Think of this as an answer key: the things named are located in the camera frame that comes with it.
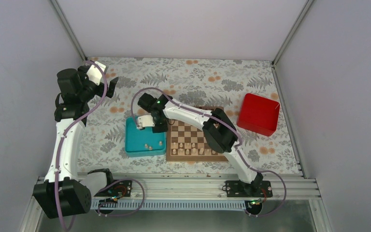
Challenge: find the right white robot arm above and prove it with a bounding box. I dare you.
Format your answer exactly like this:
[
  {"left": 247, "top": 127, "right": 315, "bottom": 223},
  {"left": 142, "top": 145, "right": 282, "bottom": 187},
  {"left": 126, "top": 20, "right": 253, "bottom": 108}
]
[{"left": 131, "top": 88, "right": 263, "bottom": 197}]

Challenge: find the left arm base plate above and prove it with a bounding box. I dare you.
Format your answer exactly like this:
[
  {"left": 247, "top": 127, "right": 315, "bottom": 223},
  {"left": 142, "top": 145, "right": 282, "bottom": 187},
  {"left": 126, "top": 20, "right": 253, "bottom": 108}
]
[{"left": 94, "top": 180, "right": 132, "bottom": 198}]

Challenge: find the teal plastic tray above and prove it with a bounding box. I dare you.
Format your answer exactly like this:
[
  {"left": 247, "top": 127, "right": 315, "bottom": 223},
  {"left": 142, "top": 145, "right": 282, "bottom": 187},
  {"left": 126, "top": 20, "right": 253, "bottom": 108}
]
[{"left": 124, "top": 117, "right": 167, "bottom": 158}]

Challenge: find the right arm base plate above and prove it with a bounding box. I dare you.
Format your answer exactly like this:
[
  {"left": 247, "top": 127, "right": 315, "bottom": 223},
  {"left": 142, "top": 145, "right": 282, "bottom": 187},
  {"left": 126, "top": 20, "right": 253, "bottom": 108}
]
[{"left": 221, "top": 180, "right": 273, "bottom": 198}]

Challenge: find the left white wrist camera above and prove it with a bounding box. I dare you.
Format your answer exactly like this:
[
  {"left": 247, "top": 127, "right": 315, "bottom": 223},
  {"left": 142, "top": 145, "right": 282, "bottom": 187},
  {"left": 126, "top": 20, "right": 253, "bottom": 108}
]
[{"left": 86, "top": 61, "right": 107, "bottom": 86}]

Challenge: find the wooden chessboard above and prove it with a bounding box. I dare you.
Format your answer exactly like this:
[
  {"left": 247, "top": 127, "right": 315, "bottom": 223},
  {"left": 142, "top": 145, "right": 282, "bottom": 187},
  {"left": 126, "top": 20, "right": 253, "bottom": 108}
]
[{"left": 166, "top": 119, "right": 228, "bottom": 162}]

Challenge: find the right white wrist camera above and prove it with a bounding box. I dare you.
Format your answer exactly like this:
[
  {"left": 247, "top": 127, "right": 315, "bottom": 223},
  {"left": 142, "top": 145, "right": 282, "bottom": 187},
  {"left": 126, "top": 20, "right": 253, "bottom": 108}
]
[{"left": 136, "top": 115, "right": 155, "bottom": 130}]

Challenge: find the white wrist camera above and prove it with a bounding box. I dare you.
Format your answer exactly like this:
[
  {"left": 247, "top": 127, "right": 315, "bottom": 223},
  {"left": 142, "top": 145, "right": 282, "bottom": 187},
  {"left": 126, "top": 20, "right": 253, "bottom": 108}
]
[
  {"left": 86, "top": 61, "right": 107, "bottom": 86},
  {"left": 136, "top": 115, "right": 155, "bottom": 130}
]

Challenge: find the aluminium frame post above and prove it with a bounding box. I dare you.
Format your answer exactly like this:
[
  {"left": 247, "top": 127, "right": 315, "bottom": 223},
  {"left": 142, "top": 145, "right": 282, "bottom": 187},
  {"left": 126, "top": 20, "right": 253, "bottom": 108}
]
[
  {"left": 272, "top": 0, "right": 315, "bottom": 68},
  {"left": 49, "top": 0, "right": 87, "bottom": 61}
]

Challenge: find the aluminium frame post right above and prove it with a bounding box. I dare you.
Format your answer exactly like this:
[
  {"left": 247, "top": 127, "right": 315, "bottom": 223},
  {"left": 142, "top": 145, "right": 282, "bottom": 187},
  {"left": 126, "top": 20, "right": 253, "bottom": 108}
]
[{"left": 272, "top": 0, "right": 315, "bottom": 68}]

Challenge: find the aluminium frame post left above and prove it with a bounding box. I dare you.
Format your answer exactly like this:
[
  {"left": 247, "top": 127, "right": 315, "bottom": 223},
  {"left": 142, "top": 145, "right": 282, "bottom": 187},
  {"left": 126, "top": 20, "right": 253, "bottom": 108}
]
[{"left": 49, "top": 0, "right": 87, "bottom": 61}]

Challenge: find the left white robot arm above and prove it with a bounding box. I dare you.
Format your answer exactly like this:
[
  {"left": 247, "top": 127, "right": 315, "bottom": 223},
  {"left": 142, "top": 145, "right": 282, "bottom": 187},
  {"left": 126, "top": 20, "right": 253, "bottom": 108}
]
[{"left": 32, "top": 61, "right": 118, "bottom": 219}]

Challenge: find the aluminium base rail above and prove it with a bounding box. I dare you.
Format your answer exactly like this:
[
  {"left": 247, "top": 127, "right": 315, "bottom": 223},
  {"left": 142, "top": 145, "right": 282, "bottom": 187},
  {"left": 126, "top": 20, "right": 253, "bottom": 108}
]
[{"left": 89, "top": 174, "right": 321, "bottom": 215}]

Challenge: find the floral patterned table mat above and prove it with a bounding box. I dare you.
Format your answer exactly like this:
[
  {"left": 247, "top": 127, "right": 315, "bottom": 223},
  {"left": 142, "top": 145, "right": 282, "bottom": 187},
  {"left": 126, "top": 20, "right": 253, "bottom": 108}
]
[{"left": 76, "top": 57, "right": 301, "bottom": 175}]

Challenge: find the red plastic bin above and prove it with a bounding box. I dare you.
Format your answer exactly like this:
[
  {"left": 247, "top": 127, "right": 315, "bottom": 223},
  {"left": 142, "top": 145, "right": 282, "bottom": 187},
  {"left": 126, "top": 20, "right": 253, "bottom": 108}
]
[{"left": 237, "top": 93, "right": 280, "bottom": 137}]

